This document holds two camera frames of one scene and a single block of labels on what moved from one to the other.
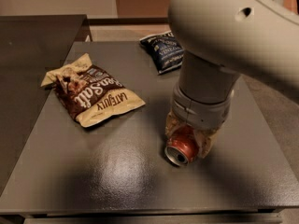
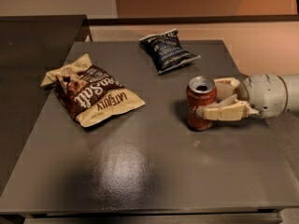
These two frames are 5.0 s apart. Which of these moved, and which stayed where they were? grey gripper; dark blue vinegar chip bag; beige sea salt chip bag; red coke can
Moved: red coke can; grey gripper
Stayed: beige sea salt chip bag; dark blue vinegar chip bag
